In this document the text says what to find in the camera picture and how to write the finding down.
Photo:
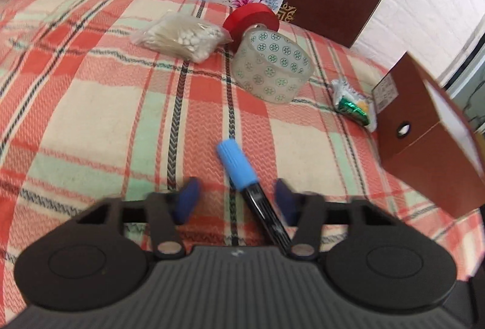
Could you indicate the red plaid blanket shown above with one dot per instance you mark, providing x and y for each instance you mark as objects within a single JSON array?
[{"x": 94, "y": 105}]

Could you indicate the red tape roll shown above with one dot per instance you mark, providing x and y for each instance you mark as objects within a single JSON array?
[{"x": 246, "y": 16}]

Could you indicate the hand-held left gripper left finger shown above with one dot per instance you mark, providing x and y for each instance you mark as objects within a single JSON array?
[{"x": 188, "y": 198}]

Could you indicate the dark door frame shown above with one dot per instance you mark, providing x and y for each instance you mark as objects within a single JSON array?
[{"x": 464, "y": 60}]

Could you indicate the green and white snack packet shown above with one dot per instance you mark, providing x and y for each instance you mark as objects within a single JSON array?
[{"x": 352, "y": 107}]

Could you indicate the brown cardboard box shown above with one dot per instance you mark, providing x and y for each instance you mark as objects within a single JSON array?
[{"x": 413, "y": 147}]

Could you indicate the clear patterned tape roll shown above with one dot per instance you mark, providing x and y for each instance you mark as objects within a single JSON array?
[{"x": 272, "y": 64}]

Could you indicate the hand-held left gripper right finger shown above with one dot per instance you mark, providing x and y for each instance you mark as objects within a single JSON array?
[{"x": 285, "y": 200}]

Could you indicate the bag of cotton swabs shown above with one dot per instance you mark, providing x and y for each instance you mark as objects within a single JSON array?
[{"x": 178, "y": 35}]

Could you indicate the black marker with blue cap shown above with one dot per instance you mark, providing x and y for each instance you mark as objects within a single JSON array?
[{"x": 237, "y": 166}]

